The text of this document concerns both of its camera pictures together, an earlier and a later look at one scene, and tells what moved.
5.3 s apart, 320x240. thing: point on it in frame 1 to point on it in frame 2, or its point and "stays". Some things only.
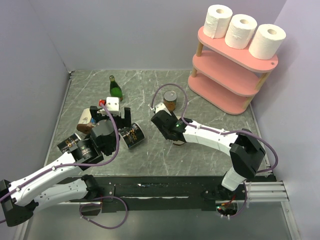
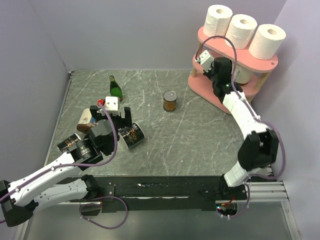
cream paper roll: [187, 134] to [242, 75]
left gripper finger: [93, 111] stays
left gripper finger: [127, 117] stays
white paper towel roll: [217, 21] stays
